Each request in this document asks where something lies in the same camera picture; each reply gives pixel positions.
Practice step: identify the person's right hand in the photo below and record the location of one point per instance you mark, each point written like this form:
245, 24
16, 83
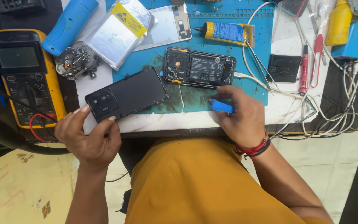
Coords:
244, 119

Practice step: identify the person's left hand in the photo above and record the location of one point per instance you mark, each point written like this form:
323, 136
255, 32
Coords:
87, 141

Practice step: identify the blue plastic pry tool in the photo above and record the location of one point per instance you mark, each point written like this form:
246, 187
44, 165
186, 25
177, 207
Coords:
222, 106

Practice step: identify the black phone back cover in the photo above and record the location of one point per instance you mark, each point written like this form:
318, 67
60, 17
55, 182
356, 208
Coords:
126, 94

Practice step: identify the red thread wristband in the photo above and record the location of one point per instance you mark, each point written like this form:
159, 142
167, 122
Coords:
255, 148

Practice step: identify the metal tweezers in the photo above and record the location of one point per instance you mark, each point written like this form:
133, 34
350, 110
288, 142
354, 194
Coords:
259, 67

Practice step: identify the black phone battery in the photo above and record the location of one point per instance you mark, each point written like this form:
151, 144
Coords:
284, 68

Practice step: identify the opened black smartphone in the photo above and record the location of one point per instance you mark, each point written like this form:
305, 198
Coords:
199, 67

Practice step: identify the red screwdriver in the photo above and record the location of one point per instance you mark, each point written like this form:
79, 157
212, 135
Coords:
304, 70

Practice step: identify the person's orange shirt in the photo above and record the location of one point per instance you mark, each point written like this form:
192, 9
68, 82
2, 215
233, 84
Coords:
204, 186

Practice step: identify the metal magnetic screw holder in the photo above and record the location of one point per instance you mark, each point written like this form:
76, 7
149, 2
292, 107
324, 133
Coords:
76, 60

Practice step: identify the blue silicone work mat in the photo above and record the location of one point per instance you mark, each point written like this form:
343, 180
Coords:
197, 46

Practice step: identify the yellow digital multimeter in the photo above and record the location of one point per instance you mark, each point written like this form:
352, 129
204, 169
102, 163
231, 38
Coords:
28, 77

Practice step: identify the yellow glue tube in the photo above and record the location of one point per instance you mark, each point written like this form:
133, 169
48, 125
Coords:
225, 32

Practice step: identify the red and white tool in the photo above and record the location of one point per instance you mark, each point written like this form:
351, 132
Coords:
317, 57

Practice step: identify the silver antistatic bag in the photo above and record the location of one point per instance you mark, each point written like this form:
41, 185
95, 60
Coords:
118, 32

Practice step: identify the white phone back panel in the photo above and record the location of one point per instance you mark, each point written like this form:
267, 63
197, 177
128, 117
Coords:
166, 29

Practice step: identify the yellow plastic bottle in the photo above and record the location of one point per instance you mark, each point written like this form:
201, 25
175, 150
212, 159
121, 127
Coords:
339, 23

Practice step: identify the blue box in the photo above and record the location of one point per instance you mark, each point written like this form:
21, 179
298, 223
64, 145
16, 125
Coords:
357, 40

